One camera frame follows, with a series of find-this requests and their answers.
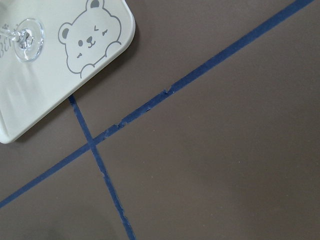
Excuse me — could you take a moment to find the cream bear tray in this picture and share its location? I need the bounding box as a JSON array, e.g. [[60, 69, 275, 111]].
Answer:
[[0, 0, 136, 144]]

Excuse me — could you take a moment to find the clear wine glass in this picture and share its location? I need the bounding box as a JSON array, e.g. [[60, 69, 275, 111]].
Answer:
[[0, 18, 45, 62]]

